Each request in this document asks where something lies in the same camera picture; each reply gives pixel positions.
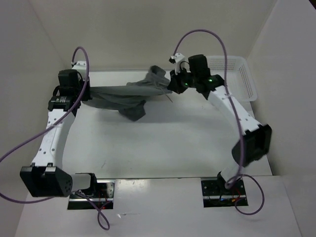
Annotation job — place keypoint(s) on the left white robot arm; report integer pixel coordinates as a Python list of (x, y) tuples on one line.
[(45, 178)]

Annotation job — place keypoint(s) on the grey shorts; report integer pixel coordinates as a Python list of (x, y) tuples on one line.
[(129, 99)]

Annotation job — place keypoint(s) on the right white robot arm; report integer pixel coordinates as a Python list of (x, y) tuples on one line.
[(254, 138)]

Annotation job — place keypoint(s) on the white plastic basket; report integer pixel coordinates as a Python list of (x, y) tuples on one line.
[(239, 79)]

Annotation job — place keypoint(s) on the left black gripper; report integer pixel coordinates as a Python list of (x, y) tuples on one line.
[(87, 96)]

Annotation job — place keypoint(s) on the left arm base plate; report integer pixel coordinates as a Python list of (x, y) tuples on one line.
[(103, 197)]

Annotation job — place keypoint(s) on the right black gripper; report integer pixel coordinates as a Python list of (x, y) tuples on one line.
[(174, 84)]

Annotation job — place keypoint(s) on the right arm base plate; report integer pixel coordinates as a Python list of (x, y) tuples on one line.
[(213, 196)]

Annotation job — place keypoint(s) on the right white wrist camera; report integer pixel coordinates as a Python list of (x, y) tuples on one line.
[(176, 60)]

